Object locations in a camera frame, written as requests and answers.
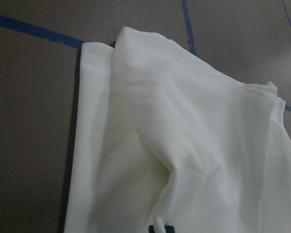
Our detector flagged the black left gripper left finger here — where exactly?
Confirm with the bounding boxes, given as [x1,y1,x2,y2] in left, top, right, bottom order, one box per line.
[148,225,155,233]

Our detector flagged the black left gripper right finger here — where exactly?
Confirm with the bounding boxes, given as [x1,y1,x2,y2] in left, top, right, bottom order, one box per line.
[164,225,175,233]

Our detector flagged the cream long-sleeve cat shirt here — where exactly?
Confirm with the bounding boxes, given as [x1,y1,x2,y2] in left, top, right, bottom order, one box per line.
[64,27,291,233]

